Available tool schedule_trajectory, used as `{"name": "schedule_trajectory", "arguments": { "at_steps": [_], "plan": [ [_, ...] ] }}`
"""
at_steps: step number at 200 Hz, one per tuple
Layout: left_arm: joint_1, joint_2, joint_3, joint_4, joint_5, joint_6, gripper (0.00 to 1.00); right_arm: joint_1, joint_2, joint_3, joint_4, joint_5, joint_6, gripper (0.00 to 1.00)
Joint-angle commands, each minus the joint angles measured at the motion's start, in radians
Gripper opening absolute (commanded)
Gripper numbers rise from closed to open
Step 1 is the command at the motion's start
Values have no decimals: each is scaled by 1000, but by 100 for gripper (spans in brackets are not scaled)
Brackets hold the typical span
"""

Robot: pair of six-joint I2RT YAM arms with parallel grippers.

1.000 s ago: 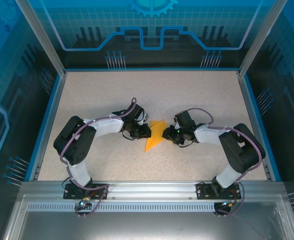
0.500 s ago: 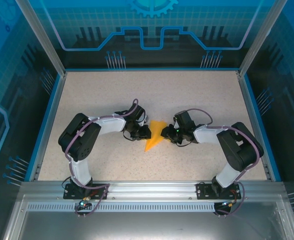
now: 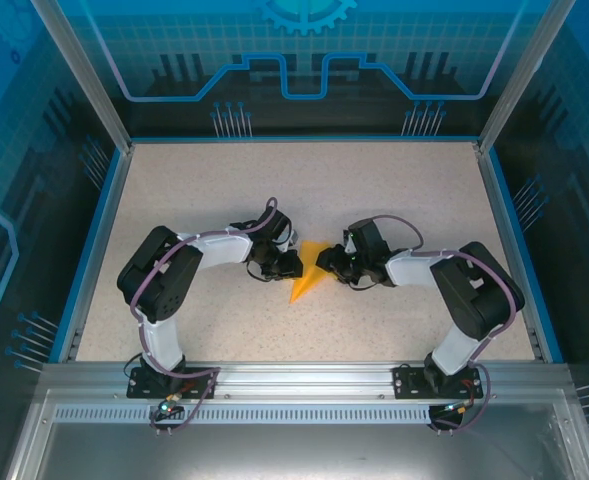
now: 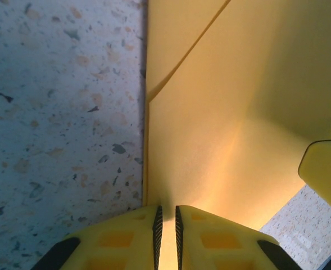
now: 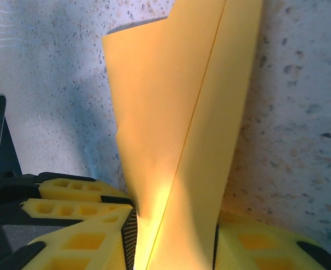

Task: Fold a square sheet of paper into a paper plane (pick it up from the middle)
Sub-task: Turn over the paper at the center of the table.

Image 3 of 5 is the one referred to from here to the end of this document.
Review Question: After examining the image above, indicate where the yellow cloth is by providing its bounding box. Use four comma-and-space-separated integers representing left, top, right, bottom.
288, 241, 326, 305

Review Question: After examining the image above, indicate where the brushed steel tray panel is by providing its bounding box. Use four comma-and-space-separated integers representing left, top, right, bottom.
3, 389, 589, 480

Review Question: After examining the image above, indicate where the aluminium mounting rail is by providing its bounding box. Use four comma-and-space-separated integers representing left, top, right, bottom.
41, 360, 573, 404

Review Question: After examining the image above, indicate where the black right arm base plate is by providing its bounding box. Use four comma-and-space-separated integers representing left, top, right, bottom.
392, 363, 480, 400

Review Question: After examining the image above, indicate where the side rail with blue trim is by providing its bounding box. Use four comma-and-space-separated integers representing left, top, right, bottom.
473, 141, 565, 364
56, 142, 135, 364

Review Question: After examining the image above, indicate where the slotted grey cable duct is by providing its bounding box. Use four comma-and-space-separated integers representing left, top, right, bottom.
53, 404, 448, 425

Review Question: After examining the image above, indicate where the right cable connector with LED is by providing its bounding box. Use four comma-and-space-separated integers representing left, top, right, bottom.
438, 397, 477, 417

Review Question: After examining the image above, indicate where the cable connector with led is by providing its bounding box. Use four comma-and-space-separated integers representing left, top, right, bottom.
153, 393, 181, 417
438, 397, 477, 417

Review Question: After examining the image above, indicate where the left cable connector with LED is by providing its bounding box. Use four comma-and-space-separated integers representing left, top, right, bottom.
153, 393, 181, 417

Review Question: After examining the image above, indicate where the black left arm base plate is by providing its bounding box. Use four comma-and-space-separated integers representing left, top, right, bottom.
126, 366, 219, 401

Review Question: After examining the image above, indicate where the aluminium frame post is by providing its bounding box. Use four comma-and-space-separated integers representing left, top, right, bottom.
475, 0, 575, 154
29, 0, 134, 154

